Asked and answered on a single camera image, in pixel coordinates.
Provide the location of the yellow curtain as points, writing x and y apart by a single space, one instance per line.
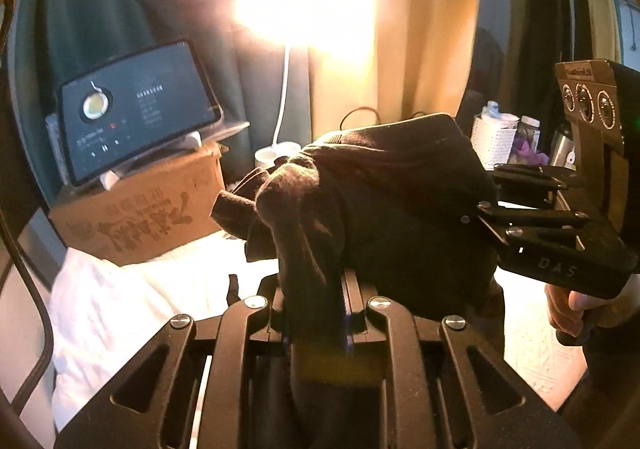
415 57

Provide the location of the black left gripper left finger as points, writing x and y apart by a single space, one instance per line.
193 379

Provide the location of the white desk lamp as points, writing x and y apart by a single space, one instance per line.
339 31

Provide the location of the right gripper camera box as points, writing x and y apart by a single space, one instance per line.
601 102

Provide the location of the brown knit garment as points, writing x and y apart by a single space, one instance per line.
395 204

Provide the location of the cardboard box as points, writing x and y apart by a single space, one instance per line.
147 214

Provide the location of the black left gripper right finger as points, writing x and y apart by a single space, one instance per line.
421 383

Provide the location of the white perforated basket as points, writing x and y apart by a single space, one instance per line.
492 138

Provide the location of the purple cloth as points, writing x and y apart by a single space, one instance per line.
523 154

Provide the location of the stainless steel tumbler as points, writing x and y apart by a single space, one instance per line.
562 151

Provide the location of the right hand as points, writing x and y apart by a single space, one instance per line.
567 309

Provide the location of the tablet with dark screen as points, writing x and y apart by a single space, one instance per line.
133 105

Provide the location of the clear jar white lid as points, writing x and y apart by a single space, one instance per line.
528 131

